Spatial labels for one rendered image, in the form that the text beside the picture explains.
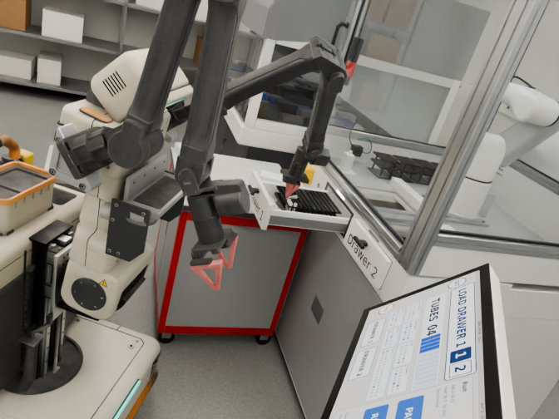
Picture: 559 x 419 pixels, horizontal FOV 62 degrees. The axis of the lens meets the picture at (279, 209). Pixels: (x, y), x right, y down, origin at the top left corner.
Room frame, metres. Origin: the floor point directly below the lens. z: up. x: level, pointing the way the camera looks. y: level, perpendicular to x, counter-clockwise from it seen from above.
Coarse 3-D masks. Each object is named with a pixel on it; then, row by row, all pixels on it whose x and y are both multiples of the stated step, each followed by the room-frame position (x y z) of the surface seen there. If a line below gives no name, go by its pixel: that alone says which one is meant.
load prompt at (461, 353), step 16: (464, 288) 0.84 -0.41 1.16; (464, 304) 0.77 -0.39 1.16; (448, 320) 0.74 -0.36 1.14; (464, 320) 0.72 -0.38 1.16; (448, 336) 0.69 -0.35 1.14; (464, 336) 0.67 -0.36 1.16; (448, 352) 0.64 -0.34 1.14; (464, 352) 0.62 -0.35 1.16; (448, 368) 0.60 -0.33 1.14; (464, 368) 0.58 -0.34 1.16
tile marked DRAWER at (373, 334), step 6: (384, 318) 0.86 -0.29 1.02; (372, 324) 0.86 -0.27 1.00; (378, 324) 0.85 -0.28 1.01; (366, 330) 0.85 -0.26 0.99; (372, 330) 0.83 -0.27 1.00; (378, 330) 0.82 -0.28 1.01; (366, 336) 0.82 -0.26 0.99; (372, 336) 0.81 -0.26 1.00; (378, 336) 0.80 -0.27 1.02; (366, 342) 0.79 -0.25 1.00; (372, 342) 0.78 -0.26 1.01
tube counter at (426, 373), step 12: (432, 324) 0.75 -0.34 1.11; (432, 336) 0.71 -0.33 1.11; (420, 348) 0.69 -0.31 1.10; (432, 348) 0.67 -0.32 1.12; (420, 360) 0.65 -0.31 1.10; (432, 360) 0.64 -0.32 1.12; (420, 372) 0.61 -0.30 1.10; (432, 372) 0.60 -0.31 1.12; (420, 384) 0.58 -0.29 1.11; (432, 384) 0.57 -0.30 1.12
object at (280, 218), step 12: (276, 204) 1.70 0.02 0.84; (336, 204) 1.78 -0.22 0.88; (276, 216) 1.52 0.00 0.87; (288, 216) 1.53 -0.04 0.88; (300, 216) 1.55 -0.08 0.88; (312, 216) 1.57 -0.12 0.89; (324, 216) 1.59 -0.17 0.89; (348, 216) 1.67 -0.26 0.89; (300, 228) 1.56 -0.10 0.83; (312, 228) 1.57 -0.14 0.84; (324, 228) 1.59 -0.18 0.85; (336, 228) 1.61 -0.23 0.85
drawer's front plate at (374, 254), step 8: (352, 224) 1.56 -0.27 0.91; (360, 224) 1.53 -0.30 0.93; (352, 232) 1.55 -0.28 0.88; (360, 232) 1.50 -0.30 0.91; (368, 232) 1.49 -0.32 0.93; (344, 240) 1.57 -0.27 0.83; (368, 240) 1.44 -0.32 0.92; (352, 248) 1.51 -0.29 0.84; (368, 248) 1.43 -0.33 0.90; (376, 248) 1.39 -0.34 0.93; (368, 256) 1.41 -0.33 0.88; (376, 256) 1.37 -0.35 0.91; (384, 256) 1.34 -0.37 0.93; (360, 264) 1.43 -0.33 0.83; (376, 264) 1.36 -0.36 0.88; (384, 264) 1.32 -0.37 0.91; (368, 272) 1.38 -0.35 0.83; (384, 272) 1.31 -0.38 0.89; (376, 280) 1.33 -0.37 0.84
